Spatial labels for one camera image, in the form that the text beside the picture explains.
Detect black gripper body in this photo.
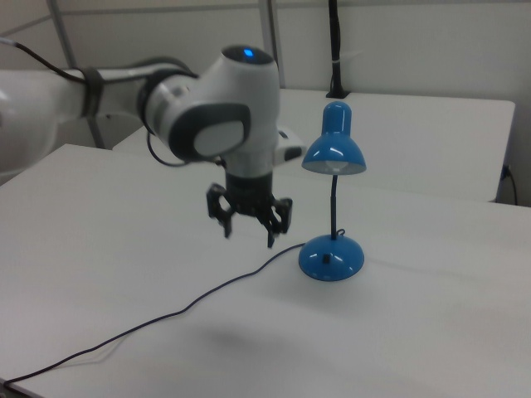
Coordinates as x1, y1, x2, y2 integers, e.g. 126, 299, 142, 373
225, 171, 275, 218

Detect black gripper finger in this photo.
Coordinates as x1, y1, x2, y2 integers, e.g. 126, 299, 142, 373
205, 182, 239, 240
257, 197, 294, 250

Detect blue desk lamp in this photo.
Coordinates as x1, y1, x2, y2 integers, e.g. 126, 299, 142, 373
297, 100, 368, 283

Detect black lamp power cable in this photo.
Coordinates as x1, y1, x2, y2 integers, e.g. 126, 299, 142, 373
0, 228, 348, 389

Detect grey partition frame post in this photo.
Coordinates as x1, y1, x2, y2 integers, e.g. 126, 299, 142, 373
259, 0, 284, 90

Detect black camera stand pole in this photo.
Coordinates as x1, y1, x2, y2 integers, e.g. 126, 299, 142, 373
325, 0, 350, 100

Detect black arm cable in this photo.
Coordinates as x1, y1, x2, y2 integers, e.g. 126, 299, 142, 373
0, 37, 192, 167

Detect black wall cable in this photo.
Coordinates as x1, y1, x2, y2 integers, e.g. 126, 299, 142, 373
499, 163, 520, 206

